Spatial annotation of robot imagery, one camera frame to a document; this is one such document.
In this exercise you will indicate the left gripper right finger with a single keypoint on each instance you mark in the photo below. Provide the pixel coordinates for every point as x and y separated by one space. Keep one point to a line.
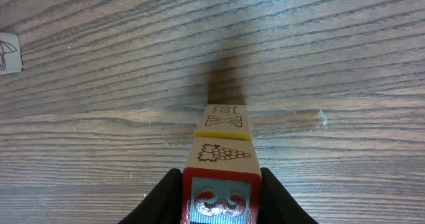
277 206

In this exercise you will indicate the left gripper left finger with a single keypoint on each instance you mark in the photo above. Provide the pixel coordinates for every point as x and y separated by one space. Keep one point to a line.
163 205

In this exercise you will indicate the red number three block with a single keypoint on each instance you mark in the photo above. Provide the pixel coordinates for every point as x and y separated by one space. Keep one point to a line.
221 182

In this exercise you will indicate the wooden block scribble picture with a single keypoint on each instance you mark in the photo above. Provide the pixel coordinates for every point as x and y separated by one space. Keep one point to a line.
234 127

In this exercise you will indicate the yellow top wooden block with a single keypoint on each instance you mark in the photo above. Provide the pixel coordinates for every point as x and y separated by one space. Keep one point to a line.
10 51

